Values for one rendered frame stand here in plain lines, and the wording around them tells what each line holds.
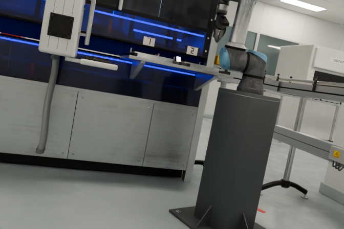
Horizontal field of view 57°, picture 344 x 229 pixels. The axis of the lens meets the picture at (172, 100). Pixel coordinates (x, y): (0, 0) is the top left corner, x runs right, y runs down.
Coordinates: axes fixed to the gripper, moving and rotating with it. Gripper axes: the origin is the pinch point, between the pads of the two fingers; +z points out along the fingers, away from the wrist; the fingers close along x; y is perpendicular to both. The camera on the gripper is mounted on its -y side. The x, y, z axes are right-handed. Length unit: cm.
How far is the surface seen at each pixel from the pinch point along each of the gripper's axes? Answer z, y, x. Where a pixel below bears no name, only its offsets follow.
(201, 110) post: 51, 28, -10
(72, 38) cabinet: 20, -27, 92
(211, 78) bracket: 26.0, -2.9, 0.4
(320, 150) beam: 62, -21, -85
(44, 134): 79, 3, 100
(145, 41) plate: 8, 27, 43
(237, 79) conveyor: 22, 38, -41
